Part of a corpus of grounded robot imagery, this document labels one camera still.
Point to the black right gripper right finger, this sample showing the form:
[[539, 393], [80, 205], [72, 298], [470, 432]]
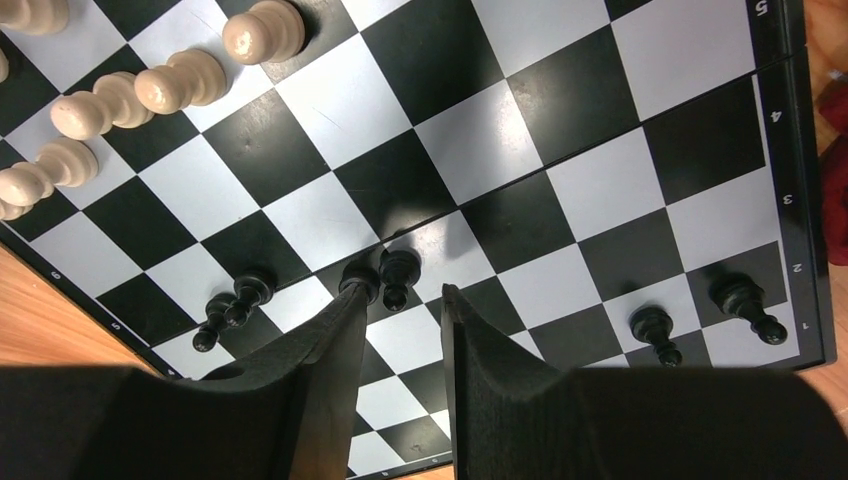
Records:
[[512, 416]]

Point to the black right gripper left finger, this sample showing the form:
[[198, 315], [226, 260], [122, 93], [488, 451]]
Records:
[[286, 411]]

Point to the white chess pieces row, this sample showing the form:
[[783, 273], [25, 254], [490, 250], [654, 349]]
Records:
[[270, 31]]

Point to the black pawn left pair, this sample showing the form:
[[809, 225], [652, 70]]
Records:
[[252, 288]]

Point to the black white chessboard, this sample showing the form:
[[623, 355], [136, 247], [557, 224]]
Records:
[[563, 163]]

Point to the red hanging shirt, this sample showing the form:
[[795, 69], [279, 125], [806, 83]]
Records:
[[834, 177]]

